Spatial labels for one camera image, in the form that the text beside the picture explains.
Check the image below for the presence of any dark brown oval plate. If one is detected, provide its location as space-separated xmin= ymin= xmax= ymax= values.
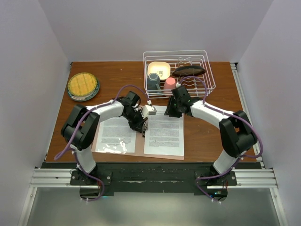
xmin=172 ymin=65 xmax=206 ymax=78

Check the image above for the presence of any printed paper document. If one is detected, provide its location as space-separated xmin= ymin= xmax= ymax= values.
xmin=92 ymin=117 xmax=136 ymax=154
xmin=144 ymin=105 xmax=184 ymax=160

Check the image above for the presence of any pink file folder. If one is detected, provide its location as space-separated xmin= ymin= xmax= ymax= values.
xmin=90 ymin=105 xmax=185 ymax=161

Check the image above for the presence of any black folder clip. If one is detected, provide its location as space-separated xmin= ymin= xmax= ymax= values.
xmin=142 ymin=120 xmax=148 ymax=137

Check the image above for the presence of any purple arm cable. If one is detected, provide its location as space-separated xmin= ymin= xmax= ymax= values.
xmin=54 ymin=84 xmax=152 ymax=202
xmin=178 ymin=75 xmax=263 ymax=202

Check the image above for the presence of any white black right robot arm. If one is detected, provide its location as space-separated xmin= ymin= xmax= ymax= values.
xmin=165 ymin=86 xmax=258 ymax=185

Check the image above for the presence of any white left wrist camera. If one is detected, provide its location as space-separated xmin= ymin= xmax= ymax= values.
xmin=142 ymin=105 xmax=157 ymax=118

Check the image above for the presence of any pink cup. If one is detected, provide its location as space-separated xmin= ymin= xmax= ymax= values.
xmin=163 ymin=77 xmax=176 ymax=93

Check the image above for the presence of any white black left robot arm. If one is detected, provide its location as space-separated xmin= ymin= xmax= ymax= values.
xmin=54 ymin=91 xmax=147 ymax=185

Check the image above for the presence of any dark green mug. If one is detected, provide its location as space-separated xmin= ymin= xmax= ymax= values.
xmin=147 ymin=73 xmax=161 ymax=90

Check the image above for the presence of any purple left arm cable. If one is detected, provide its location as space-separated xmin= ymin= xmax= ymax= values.
xmin=54 ymin=84 xmax=152 ymax=202

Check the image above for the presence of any cream square bowl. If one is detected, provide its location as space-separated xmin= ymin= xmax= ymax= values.
xmin=147 ymin=61 xmax=171 ymax=81

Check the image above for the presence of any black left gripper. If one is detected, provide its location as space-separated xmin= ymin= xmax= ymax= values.
xmin=123 ymin=109 xmax=147 ymax=133

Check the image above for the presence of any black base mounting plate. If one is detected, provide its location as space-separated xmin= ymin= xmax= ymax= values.
xmin=36 ymin=162 xmax=260 ymax=201

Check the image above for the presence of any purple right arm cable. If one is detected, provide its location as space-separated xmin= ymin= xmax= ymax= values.
xmin=178 ymin=75 xmax=263 ymax=202

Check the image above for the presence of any white wire dish rack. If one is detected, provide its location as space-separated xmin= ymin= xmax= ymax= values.
xmin=143 ymin=50 xmax=216 ymax=98

